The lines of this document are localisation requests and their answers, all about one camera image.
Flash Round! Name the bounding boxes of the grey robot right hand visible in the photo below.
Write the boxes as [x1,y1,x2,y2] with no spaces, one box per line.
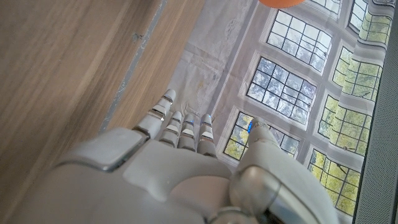
[9,89,340,224]

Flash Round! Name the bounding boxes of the orange mini basketball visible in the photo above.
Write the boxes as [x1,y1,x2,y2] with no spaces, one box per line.
[257,0,307,9]

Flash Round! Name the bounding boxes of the printed window backdrop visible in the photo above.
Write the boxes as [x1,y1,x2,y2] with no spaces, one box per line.
[166,0,389,218]

